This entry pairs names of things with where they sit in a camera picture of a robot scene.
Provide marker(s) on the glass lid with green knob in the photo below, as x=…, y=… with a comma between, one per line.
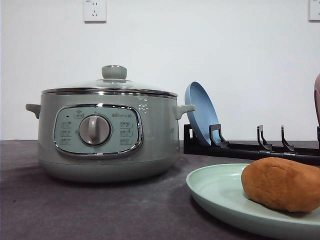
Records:
x=113, y=81

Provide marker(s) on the green plate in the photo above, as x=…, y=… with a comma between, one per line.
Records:
x=219, y=190

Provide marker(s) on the brown potato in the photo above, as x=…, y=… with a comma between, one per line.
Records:
x=283, y=183

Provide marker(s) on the blue plate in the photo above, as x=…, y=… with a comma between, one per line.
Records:
x=205, y=113

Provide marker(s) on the green electric steamer pot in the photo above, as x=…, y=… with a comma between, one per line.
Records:
x=105, y=135

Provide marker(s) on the black dish rack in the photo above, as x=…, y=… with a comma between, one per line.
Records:
x=218, y=147

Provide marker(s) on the white wall socket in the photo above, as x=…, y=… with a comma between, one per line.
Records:
x=313, y=11
x=95, y=11

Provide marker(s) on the white wall socket right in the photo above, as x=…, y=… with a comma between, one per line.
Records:
x=313, y=11

